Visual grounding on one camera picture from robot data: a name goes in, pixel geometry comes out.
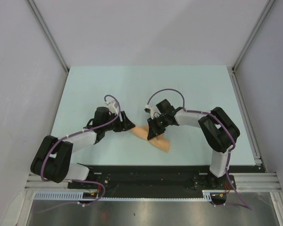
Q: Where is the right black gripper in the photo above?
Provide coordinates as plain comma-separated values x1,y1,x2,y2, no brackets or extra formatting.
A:
147,114,169,140

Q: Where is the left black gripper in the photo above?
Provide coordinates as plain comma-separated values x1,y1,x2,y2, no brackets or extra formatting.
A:
103,111,135,132

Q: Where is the orange cloth napkin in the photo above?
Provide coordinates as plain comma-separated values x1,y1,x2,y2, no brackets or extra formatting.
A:
130,125,170,153

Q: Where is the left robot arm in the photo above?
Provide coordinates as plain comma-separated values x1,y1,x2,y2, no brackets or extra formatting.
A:
30,107,135,188

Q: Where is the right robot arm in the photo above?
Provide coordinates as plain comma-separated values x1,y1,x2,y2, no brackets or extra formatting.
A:
144,99,240,189

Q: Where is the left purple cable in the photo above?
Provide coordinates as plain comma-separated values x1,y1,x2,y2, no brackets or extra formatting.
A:
41,94,121,182

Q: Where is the purple cable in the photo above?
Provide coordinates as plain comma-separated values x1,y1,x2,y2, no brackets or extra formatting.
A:
41,94,121,182
146,88,252,210

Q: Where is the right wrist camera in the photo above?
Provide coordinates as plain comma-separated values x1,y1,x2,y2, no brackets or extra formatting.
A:
144,105,160,119

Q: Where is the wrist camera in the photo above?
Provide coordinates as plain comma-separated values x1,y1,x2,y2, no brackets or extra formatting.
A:
105,100,119,115
144,105,160,119

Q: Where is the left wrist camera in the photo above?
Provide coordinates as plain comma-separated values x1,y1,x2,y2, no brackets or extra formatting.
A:
105,100,119,115

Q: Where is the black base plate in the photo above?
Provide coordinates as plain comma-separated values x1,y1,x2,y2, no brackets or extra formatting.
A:
67,164,237,201

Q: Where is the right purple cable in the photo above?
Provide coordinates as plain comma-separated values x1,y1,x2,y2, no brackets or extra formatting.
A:
146,88,252,210

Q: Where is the grey slotted cable duct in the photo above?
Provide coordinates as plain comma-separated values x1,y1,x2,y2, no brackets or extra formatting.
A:
34,189,227,202

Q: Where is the right aluminium side rail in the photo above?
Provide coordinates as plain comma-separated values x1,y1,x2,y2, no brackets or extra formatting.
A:
227,67,266,169

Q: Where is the left aluminium frame post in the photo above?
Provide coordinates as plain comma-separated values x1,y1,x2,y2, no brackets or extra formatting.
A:
25,0,70,75

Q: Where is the aluminium frame post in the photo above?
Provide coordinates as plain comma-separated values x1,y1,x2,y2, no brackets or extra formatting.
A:
25,0,70,75
231,0,277,73

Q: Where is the right aluminium frame post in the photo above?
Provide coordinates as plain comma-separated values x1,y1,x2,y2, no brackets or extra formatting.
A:
231,0,277,73

